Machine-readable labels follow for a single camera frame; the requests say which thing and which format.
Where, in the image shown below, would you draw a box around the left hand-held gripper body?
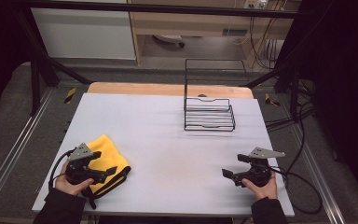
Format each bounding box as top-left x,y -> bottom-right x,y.
64,142 -> 108,186

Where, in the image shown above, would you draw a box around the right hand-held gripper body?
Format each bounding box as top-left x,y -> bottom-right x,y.
233,147 -> 286,189

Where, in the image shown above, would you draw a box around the yellow cloth with black trim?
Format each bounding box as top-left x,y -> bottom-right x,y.
81,133 -> 132,210

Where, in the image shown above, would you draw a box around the person's left hand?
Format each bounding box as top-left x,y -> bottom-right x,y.
54,161 -> 95,197

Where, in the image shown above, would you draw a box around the person's right hand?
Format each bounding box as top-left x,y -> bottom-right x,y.
241,170 -> 279,201

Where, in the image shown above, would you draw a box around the white table cover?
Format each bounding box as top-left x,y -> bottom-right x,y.
32,92 -> 296,217

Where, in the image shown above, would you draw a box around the yellow black striped tape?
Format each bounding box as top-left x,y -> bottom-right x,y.
63,87 -> 77,105
264,92 -> 281,107

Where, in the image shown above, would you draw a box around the wooden table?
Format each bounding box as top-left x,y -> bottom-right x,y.
87,81 -> 255,100

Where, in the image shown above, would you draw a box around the white cabinet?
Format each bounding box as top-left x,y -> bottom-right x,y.
31,0 -> 137,61

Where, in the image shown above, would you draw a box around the black curtain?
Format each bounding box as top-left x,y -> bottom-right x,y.
0,0 -> 32,119
279,0 -> 358,213

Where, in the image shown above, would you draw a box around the office chair base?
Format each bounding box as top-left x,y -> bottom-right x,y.
152,35 -> 186,49

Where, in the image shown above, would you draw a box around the wooden desk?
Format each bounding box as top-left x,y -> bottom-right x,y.
127,0 -> 302,64

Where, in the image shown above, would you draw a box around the white power strip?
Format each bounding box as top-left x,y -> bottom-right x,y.
243,0 -> 269,9

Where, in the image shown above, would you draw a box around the left hand-held gripper cable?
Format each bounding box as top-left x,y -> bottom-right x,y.
48,148 -> 76,191

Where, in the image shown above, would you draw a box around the hand-held gripper cable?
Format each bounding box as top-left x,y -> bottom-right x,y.
48,148 -> 76,191
269,102 -> 324,216

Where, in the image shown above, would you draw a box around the black floor cable bundle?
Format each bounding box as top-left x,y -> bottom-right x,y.
264,78 -> 316,132

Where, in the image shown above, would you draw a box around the aluminium floor rail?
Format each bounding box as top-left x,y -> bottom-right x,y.
287,124 -> 348,224
0,88 -> 55,216

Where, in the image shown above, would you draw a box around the right hand-held gripper cable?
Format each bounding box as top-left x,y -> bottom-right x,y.
269,102 -> 324,216

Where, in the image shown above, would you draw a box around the black wire rack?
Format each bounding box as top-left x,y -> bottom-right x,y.
183,58 -> 250,133

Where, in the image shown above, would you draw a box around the hanging black cables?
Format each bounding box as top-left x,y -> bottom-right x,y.
248,15 -> 281,71

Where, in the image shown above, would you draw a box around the black metal frame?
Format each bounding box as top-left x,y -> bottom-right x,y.
12,0 -> 311,116

